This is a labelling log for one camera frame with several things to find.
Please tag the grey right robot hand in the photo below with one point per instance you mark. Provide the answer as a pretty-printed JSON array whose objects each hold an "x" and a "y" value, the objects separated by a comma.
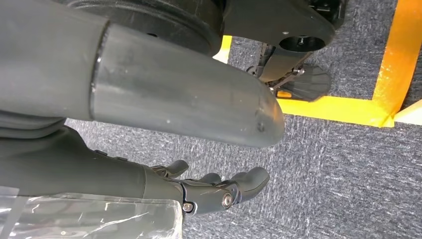
[{"x": 165, "y": 95}]

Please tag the black robot leg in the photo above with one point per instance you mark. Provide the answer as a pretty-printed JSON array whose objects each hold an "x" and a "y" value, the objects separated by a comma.
[{"x": 263, "y": 19}]

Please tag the black robot foot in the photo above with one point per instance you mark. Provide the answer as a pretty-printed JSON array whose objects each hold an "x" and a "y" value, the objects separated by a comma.
[{"x": 306, "y": 84}]

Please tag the yellow floor tape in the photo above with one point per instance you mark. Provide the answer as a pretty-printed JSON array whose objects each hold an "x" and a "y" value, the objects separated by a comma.
[{"x": 346, "y": 109}]

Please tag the clear plastic sheet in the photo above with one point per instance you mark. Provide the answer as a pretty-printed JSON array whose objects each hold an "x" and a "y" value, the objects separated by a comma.
[{"x": 82, "y": 219}]

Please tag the white panel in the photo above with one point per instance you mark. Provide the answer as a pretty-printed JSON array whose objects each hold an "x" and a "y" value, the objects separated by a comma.
[{"x": 410, "y": 115}]

